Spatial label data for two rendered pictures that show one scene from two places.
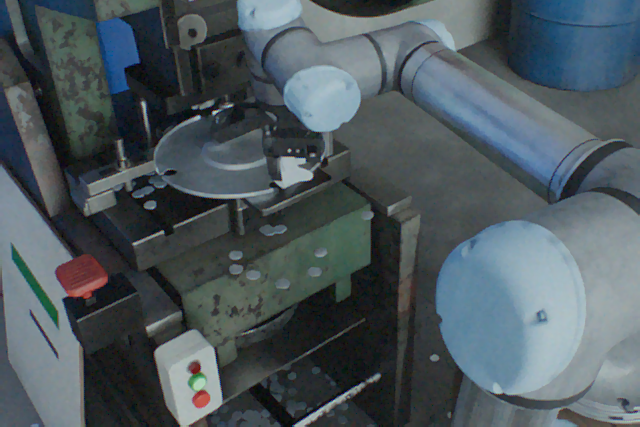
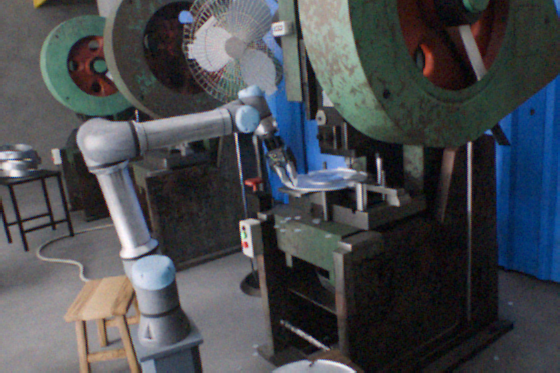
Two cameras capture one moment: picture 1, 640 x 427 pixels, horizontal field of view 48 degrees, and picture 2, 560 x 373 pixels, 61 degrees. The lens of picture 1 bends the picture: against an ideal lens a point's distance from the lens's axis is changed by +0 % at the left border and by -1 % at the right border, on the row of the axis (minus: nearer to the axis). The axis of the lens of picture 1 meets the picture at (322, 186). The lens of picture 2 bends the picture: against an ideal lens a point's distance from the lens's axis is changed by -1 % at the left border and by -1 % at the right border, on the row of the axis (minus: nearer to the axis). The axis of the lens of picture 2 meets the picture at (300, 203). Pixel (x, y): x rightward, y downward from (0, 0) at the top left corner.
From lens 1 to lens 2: 184 cm
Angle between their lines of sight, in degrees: 82
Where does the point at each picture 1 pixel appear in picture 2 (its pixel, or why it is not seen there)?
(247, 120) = not seen: hidden behind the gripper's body
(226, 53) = (325, 132)
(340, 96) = not seen: hidden behind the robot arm
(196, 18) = (322, 113)
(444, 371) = not seen: outside the picture
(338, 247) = (327, 249)
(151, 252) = (292, 201)
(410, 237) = (338, 265)
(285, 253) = (305, 229)
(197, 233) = (305, 205)
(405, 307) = (340, 314)
